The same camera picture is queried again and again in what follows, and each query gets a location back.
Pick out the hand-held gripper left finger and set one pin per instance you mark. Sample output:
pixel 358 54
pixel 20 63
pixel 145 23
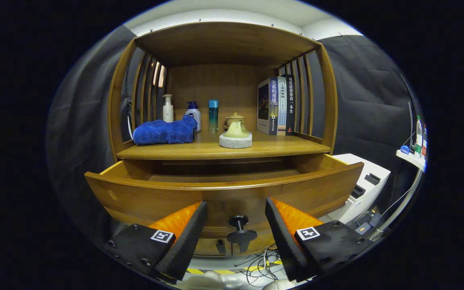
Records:
pixel 189 237

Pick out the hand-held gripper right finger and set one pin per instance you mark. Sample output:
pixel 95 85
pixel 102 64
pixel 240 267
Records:
pixel 284 237

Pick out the wooden drawer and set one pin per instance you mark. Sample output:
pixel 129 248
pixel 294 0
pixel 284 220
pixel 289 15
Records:
pixel 143 197

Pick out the pale green sponge brush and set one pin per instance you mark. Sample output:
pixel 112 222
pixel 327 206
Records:
pixel 236 139

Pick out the wooden countertop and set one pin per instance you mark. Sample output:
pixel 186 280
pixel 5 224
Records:
pixel 276 145

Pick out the wooden cabinet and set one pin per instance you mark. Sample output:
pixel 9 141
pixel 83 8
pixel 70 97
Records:
pixel 224 44

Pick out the person's white shoe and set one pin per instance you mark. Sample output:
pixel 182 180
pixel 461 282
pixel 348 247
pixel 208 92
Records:
pixel 278 285

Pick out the black power adapter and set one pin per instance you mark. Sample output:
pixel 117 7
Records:
pixel 363 228

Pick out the blue towel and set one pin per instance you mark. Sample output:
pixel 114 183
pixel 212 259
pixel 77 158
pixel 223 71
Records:
pixel 163 133

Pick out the blue cap lotion bottle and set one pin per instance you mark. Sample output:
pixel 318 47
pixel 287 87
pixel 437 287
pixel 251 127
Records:
pixel 193 117

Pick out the teal bottle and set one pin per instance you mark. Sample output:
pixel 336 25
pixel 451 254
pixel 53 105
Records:
pixel 214 117

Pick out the white pump bottle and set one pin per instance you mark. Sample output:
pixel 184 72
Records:
pixel 168 112

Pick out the beige lidded tea cup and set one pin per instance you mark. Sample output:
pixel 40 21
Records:
pixel 235 117

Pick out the white spine book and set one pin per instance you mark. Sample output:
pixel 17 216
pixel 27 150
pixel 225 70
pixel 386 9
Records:
pixel 282 104

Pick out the blue spine book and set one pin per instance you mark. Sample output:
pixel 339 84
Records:
pixel 266 104

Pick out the small blue object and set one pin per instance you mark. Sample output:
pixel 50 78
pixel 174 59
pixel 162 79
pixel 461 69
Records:
pixel 405 150

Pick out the white side table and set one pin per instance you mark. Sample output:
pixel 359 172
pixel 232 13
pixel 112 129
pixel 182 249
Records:
pixel 411 158

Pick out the green label water bottle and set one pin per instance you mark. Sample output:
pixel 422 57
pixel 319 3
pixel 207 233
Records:
pixel 418 139

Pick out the red label water bottle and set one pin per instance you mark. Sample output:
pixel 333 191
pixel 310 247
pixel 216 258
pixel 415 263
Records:
pixel 424 145

